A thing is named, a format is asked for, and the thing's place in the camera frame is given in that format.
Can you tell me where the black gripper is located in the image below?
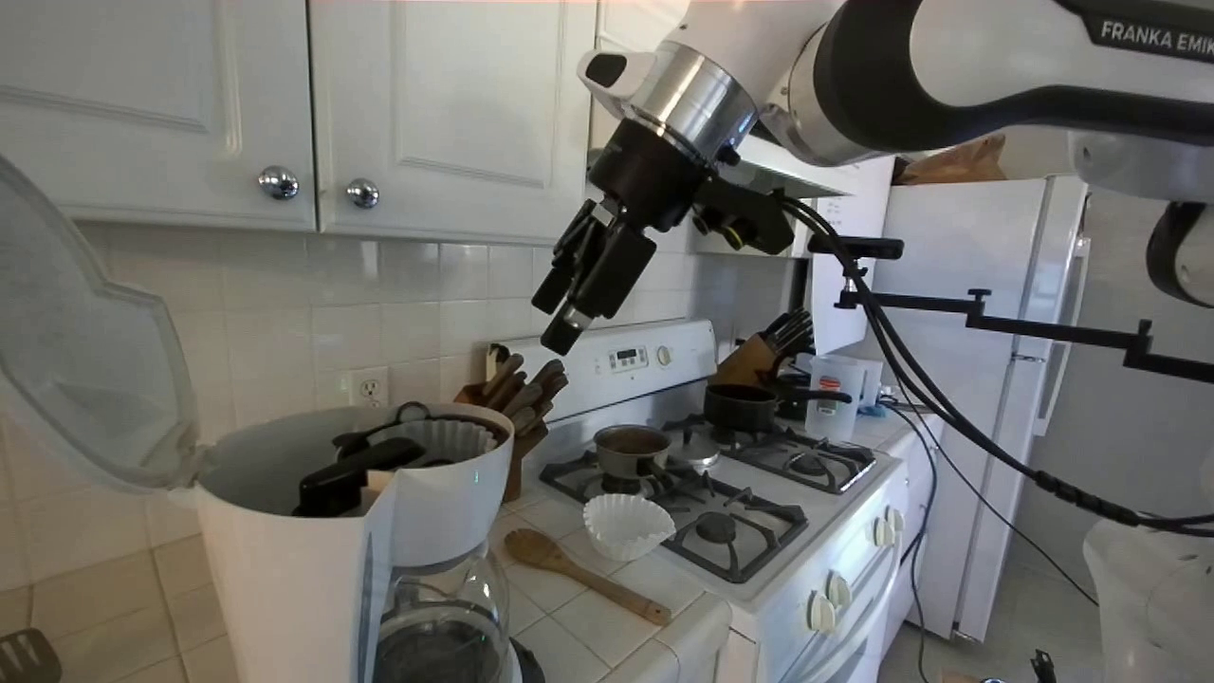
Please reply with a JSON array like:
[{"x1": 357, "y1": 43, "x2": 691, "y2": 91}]
[{"x1": 529, "y1": 118, "x2": 710, "y2": 362}]

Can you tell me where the black filter basket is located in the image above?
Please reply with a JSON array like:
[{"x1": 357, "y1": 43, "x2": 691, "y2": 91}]
[{"x1": 295, "y1": 399, "x2": 509, "y2": 521}]

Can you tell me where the white paper coffee filter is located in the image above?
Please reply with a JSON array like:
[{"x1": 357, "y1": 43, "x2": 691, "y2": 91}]
[{"x1": 401, "y1": 415, "x2": 509, "y2": 474}]

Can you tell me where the glass coffee carafe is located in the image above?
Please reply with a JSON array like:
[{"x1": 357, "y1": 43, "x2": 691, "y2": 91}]
[{"x1": 372, "y1": 554, "x2": 548, "y2": 683}]

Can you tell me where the white drip coffee machine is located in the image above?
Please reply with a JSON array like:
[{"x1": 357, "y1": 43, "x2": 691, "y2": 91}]
[{"x1": 0, "y1": 148, "x2": 523, "y2": 683}]

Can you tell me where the small wooden knife block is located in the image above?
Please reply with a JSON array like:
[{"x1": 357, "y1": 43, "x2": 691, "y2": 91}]
[{"x1": 714, "y1": 311, "x2": 821, "y2": 396}]

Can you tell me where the steel cooking pot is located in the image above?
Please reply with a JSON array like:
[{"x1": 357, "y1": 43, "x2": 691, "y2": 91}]
[{"x1": 591, "y1": 421, "x2": 676, "y2": 496}]

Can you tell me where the large wooden knife block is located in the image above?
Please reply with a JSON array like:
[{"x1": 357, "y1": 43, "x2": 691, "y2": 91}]
[{"x1": 451, "y1": 339, "x2": 575, "y2": 505}]

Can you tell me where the black saucepan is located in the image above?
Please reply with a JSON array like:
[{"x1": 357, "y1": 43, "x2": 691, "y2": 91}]
[{"x1": 701, "y1": 380, "x2": 867, "y2": 445}]

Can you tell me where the white upper cabinet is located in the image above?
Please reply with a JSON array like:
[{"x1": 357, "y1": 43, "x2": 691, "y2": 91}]
[{"x1": 0, "y1": 0, "x2": 693, "y2": 252}]

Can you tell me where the round metal cabinet knob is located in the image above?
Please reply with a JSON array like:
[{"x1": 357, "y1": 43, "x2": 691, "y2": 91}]
[
  {"x1": 341, "y1": 173, "x2": 389, "y2": 215},
  {"x1": 256, "y1": 163, "x2": 305, "y2": 206}
]

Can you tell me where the white plate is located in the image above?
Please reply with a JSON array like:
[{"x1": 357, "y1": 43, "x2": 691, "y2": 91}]
[{"x1": 580, "y1": 490, "x2": 678, "y2": 567}]

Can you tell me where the clear plastic pitcher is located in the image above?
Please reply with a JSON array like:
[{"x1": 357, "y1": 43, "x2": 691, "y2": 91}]
[{"x1": 810, "y1": 356, "x2": 889, "y2": 447}]

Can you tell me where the wooden spoon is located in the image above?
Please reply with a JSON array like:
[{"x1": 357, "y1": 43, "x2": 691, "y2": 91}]
[{"x1": 500, "y1": 524, "x2": 676, "y2": 631}]

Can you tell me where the round black stove burner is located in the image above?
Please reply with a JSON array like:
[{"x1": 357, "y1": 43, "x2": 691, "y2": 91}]
[{"x1": 693, "y1": 507, "x2": 744, "y2": 548}]

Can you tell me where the black stove grate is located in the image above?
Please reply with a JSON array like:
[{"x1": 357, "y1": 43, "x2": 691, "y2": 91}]
[
  {"x1": 538, "y1": 445, "x2": 814, "y2": 590},
  {"x1": 668, "y1": 415, "x2": 882, "y2": 496}
]

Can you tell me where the white gas stove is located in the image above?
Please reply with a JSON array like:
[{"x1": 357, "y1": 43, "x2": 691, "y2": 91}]
[{"x1": 499, "y1": 315, "x2": 935, "y2": 683}]

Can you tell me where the brown cardboard box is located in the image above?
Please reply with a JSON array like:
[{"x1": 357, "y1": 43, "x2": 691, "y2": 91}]
[{"x1": 901, "y1": 128, "x2": 1018, "y2": 189}]

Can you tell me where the white refrigerator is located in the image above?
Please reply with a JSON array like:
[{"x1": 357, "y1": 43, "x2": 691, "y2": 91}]
[{"x1": 810, "y1": 156, "x2": 1094, "y2": 641}]

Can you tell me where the grey slotted spatula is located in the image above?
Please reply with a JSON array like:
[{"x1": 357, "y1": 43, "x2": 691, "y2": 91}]
[{"x1": 0, "y1": 625, "x2": 65, "y2": 683}]

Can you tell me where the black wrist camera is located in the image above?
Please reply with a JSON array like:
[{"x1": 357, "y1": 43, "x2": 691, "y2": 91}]
[{"x1": 691, "y1": 173, "x2": 798, "y2": 259}]

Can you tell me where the white wall outlet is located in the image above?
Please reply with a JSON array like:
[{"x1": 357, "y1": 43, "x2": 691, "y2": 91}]
[{"x1": 339, "y1": 366, "x2": 394, "y2": 410}]

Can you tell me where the black stereo camera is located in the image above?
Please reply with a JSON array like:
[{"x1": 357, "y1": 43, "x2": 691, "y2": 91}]
[{"x1": 810, "y1": 233, "x2": 912, "y2": 265}]

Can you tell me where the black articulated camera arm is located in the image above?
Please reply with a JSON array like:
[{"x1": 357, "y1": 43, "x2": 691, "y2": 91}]
[{"x1": 834, "y1": 259, "x2": 1214, "y2": 388}]

